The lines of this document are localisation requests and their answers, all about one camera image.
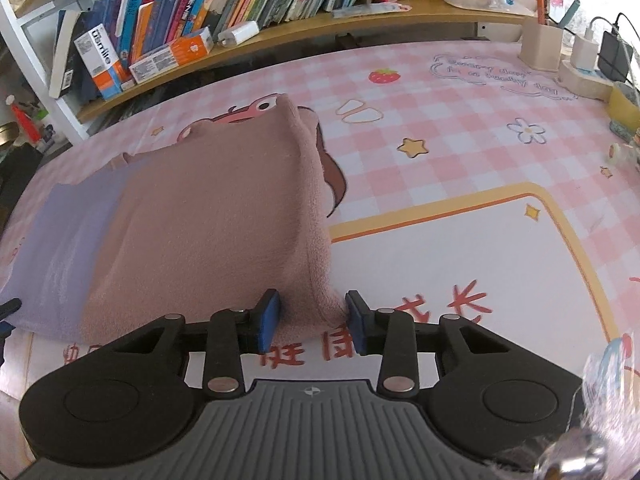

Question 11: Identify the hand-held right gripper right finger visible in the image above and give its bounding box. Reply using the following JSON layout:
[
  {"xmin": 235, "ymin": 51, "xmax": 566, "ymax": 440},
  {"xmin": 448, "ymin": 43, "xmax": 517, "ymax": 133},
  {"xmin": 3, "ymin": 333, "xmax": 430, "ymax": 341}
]
[{"xmin": 344, "ymin": 289, "xmax": 546, "ymax": 396}]

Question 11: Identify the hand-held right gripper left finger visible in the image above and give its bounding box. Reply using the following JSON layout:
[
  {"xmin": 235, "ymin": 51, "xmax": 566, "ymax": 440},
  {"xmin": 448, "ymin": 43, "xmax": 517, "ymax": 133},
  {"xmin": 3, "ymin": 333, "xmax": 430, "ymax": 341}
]
[{"xmin": 105, "ymin": 287, "xmax": 282, "ymax": 397}]

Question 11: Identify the pink and lavender knit sweater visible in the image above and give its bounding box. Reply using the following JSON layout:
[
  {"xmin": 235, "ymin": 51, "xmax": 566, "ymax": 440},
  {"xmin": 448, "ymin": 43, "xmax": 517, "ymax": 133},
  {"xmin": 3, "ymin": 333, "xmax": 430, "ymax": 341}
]
[{"xmin": 0, "ymin": 92, "xmax": 348, "ymax": 346}]

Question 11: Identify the pink checked cartoon desk mat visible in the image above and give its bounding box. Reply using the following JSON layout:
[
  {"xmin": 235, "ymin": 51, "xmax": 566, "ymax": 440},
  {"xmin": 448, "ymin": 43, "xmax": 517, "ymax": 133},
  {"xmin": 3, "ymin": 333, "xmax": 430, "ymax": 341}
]
[{"xmin": 0, "ymin": 40, "xmax": 640, "ymax": 480}]

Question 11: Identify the black box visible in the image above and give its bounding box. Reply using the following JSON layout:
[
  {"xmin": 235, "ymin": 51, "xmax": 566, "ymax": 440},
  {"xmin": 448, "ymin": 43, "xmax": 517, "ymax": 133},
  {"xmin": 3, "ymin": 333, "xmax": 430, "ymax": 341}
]
[{"xmin": 0, "ymin": 145, "xmax": 43, "ymax": 231}]

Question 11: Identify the thick white-paged book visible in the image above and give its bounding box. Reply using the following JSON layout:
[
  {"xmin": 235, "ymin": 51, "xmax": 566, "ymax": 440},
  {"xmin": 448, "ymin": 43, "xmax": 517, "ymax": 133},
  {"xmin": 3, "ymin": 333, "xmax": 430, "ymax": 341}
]
[{"xmin": 49, "ymin": 9, "xmax": 85, "ymax": 100}]

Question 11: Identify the clear plastic wrap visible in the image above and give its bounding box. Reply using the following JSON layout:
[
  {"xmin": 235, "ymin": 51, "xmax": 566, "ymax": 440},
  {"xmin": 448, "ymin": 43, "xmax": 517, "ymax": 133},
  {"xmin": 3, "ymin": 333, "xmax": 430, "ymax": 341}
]
[{"xmin": 532, "ymin": 332, "xmax": 640, "ymax": 480}]

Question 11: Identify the white and orange box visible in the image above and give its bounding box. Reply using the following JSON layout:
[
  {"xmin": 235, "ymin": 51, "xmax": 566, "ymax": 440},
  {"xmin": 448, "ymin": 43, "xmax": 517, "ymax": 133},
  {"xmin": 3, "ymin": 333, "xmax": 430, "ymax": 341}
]
[
  {"xmin": 128, "ymin": 26, "xmax": 214, "ymax": 84},
  {"xmin": 74, "ymin": 23, "xmax": 124, "ymax": 101}
]

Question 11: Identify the white charger adapter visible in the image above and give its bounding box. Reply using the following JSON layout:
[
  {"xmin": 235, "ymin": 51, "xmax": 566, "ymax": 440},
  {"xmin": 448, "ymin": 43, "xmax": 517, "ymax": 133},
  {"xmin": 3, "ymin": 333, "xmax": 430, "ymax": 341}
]
[{"xmin": 217, "ymin": 20, "xmax": 261, "ymax": 47}]

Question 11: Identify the light blue booklet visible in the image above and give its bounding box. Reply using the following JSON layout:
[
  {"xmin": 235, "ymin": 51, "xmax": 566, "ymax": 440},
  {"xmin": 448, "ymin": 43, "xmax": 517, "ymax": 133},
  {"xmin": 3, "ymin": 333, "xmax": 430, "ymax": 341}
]
[{"xmin": 331, "ymin": 2, "xmax": 413, "ymax": 19}]

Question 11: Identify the beige power strip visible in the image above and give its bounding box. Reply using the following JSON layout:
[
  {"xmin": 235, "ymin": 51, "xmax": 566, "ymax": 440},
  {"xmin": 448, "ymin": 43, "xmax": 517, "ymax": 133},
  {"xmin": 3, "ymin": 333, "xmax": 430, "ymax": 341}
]
[{"xmin": 557, "ymin": 57, "xmax": 621, "ymax": 101}]

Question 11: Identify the beige pen holder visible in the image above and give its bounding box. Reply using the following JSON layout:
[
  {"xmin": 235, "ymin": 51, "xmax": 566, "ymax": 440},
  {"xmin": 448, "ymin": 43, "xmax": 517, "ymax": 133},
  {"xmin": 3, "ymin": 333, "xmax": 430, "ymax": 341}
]
[{"xmin": 519, "ymin": 14, "xmax": 566, "ymax": 72}]

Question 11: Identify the yellow green box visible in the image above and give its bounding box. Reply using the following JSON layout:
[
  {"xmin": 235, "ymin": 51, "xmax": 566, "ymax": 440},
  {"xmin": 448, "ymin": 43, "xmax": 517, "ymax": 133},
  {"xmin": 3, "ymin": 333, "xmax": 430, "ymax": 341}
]
[{"xmin": 607, "ymin": 82, "xmax": 640, "ymax": 134}]

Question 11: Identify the white plug charger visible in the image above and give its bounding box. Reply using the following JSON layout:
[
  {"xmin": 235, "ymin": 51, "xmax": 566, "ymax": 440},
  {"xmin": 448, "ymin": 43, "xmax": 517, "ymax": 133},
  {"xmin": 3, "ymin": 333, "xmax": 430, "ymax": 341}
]
[{"xmin": 570, "ymin": 15, "xmax": 602, "ymax": 68}]

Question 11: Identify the black plug charger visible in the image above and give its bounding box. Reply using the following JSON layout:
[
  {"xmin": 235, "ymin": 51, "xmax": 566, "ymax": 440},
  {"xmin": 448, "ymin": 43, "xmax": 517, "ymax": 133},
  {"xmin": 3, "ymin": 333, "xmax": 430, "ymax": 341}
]
[{"xmin": 597, "ymin": 30, "xmax": 634, "ymax": 82}]

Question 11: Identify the teal pen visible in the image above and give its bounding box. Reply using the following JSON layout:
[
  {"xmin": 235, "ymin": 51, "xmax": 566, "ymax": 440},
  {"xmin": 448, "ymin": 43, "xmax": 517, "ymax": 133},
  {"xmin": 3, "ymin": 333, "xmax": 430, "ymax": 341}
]
[{"xmin": 556, "ymin": 0, "xmax": 581, "ymax": 29}]

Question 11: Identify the white shelf frame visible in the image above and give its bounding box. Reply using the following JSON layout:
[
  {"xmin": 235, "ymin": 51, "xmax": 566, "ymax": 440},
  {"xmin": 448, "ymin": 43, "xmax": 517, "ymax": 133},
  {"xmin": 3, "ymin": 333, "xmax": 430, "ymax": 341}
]
[{"xmin": 0, "ymin": 0, "xmax": 93, "ymax": 147}]

